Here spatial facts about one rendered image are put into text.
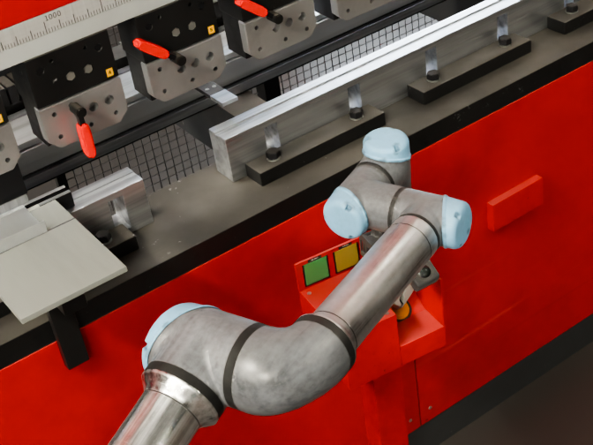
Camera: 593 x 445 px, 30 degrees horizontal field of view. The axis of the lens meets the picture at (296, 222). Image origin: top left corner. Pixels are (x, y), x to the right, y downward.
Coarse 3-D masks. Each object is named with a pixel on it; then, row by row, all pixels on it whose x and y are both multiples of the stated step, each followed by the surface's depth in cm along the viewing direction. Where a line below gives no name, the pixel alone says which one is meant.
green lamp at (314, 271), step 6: (324, 258) 194; (306, 264) 193; (312, 264) 194; (318, 264) 194; (324, 264) 195; (306, 270) 194; (312, 270) 194; (318, 270) 195; (324, 270) 196; (306, 276) 194; (312, 276) 195; (318, 276) 196; (324, 276) 196; (306, 282) 195; (312, 282) 196
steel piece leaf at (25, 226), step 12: (12, 216) 187; (24, 216) 186; (0, 228) 185; (12, 228) 184; (24, 228) 184; (36, 228) 181; (0, 240) 178; (12, 240) 179; (24, 240) 180; (0, 252) 179
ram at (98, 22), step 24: (0, 0) 167; (24, 0) 169; (48, 0) 172; (72, 0) 174; (144, 0) 181; (168, 0) 184; (0, 24) 169; (72, 24) 176; (96, 24) 178; (24, 48) 173; (48, 48) 175
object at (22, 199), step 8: (16, 168) 184; (0, 176) 183; (8, 176) 184; (16, 176) 185; (0, 184) 183; (8, 184) 184; (16, 184) 185; (24, 184) 186; (0, 192) 184; (8, 192) 185; (16, 192) 186; (24, 192) 187; (0, 200) 185; (8, 200) 186; (16, 200) 188; (24, 200) 188; (0, 208) 186; (8, 208) 187
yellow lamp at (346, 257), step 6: (348, 246) 196; (354, 246) 196; (336, 252) 195; (342, 252) 196; (348, 252) 196; (354, 252) 197; (336, 258) 196; (342, 258) 196; (348, 258) 197; (354, 258) 198; (336, 264) 196; (342, 264) 197; (348, 264) 198; (354, 264) 198
